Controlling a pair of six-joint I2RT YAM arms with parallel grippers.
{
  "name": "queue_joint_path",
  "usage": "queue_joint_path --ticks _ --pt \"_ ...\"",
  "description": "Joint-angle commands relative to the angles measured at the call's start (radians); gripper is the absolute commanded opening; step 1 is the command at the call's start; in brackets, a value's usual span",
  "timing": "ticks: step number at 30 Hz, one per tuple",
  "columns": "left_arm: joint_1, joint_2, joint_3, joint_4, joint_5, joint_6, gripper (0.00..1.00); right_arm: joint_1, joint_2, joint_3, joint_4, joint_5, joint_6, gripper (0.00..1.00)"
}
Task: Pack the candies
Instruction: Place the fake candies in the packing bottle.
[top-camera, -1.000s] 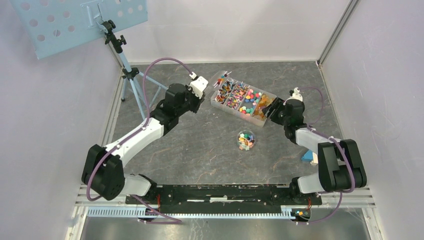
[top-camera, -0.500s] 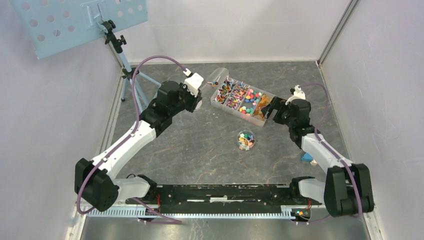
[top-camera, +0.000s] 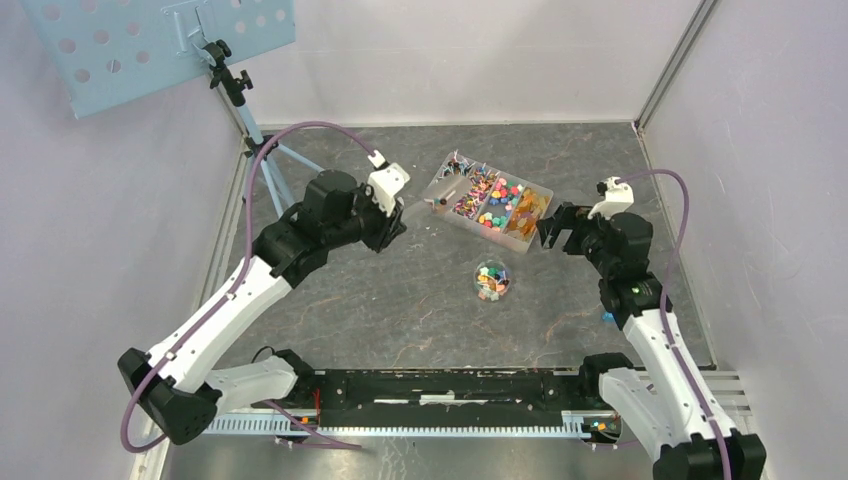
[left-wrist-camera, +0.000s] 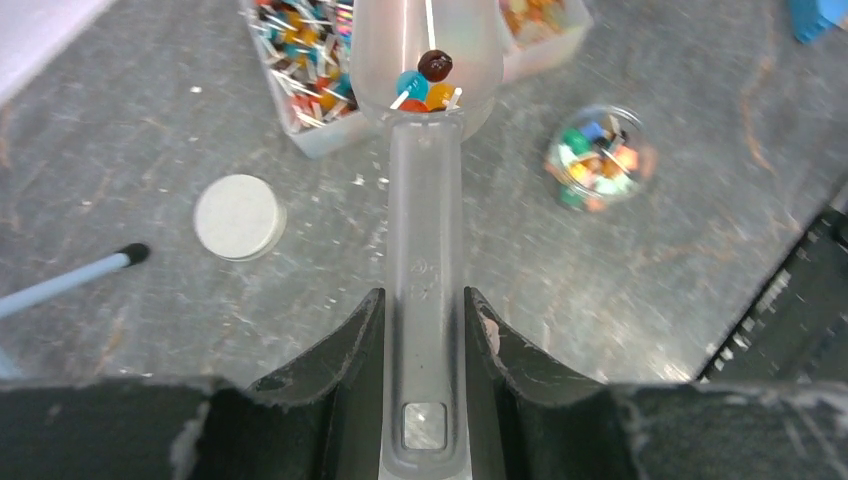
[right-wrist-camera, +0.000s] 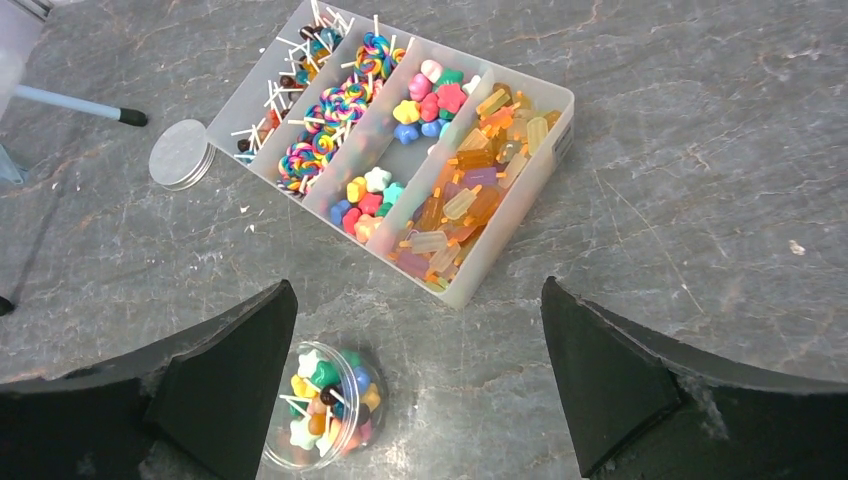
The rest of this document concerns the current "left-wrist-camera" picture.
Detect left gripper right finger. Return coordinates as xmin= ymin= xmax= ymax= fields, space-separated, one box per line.
xmin=464 ymin=287 xmax=636 ymax=479

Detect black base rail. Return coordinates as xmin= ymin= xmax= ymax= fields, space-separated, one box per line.
xmin=696 ymin=207 xmax=847 ymax=383

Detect clear plastic scoop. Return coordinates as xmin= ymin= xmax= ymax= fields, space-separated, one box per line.
xmin=350 ymin=1 xmax=504 ymax=479

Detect clear compartment candy box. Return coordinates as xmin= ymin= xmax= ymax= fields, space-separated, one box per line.
xmin=239 ymin=1 xmax=593 ymax=158

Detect blue white small block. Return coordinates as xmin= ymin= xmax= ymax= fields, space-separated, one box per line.
xmin=787 ymin=0 xmax=847 ymax=44

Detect silver round jar lid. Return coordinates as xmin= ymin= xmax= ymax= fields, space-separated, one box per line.
xmin=192 ymin=174 xmax=288 ymax=262

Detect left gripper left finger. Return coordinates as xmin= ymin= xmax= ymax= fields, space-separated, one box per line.
xmin=183 ymin=288 xmax=385 ymax=479

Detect small clear glass jar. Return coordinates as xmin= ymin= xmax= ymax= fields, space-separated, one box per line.
xmin=543 ymin=104 xmax=658 ymax=213

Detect light blue music stand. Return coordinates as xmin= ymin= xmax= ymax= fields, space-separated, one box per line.
xmin=0 ymin=242 xmax=152 ymax=382

